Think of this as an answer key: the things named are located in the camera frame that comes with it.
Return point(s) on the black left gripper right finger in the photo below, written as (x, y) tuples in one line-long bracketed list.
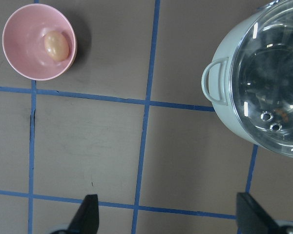
[(251, 218)]

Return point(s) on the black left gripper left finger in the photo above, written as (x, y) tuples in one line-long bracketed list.
[(86, 219)]

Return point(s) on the glass pot lid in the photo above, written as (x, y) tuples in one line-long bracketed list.
[(261, 79)]

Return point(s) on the beige egg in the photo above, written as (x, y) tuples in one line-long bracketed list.
[(56, 46)]

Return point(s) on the pale green steel pot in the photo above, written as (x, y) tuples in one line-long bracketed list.
[(215, 80)]

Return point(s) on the pink plastic bowl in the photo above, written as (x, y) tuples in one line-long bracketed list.
[(23, 41)]

